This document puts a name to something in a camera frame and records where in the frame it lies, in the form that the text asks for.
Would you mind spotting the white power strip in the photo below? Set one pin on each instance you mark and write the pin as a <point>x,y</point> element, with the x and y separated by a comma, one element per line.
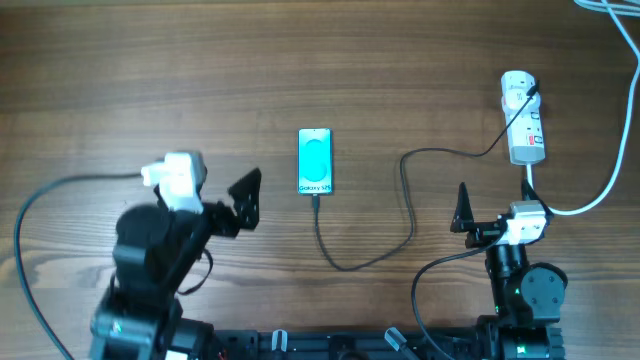
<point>524,134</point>

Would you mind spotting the turquoise screen smartphone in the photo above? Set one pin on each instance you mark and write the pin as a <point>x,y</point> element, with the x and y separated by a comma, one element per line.
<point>315,164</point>

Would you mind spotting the white charger plug adapter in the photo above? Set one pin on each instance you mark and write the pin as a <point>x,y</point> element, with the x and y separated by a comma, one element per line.
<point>518,99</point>

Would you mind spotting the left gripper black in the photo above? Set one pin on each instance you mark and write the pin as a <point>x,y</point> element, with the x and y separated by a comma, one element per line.
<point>245,201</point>

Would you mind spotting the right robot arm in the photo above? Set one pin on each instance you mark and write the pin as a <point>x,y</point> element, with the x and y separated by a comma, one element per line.
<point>527,297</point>

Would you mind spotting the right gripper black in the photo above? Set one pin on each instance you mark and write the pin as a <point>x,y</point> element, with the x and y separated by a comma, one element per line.
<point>483,231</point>

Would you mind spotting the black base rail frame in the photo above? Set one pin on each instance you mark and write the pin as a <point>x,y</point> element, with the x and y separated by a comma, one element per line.
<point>442,343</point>

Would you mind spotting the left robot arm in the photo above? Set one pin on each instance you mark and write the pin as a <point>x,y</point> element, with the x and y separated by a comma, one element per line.
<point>140,315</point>

